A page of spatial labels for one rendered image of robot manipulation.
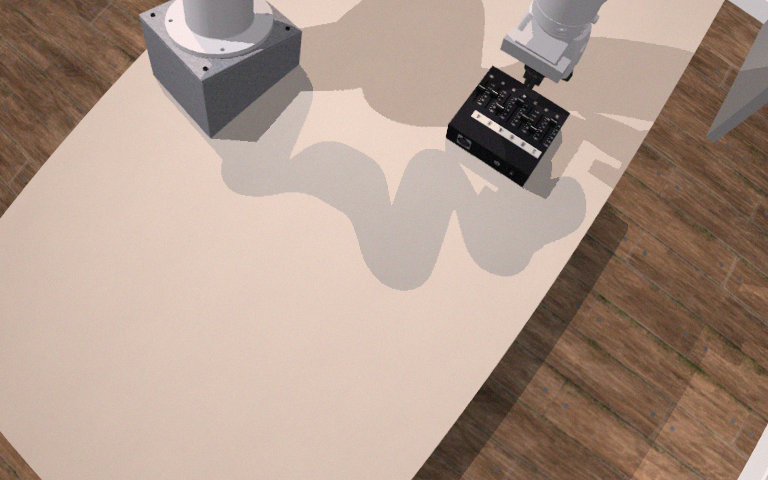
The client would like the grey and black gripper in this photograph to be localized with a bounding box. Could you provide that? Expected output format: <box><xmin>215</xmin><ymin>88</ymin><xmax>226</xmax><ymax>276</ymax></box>
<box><xmin>517</xmin><ymin>1</ymin><xmax>592</xmax><ymax>90</ymax></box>

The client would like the black lighting desk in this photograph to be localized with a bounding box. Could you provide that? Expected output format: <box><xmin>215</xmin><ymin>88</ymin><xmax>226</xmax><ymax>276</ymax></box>
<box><xmin>446</xmin><ymin>66</ymin><xmax>570</xmax><ymax>187</ymax></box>

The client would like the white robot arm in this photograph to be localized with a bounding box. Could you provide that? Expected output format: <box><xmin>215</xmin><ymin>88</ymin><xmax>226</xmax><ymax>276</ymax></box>
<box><xmin>165</xmin><ymin>0</ymin><xmax>607</xmax><ymax>83</ymax></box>

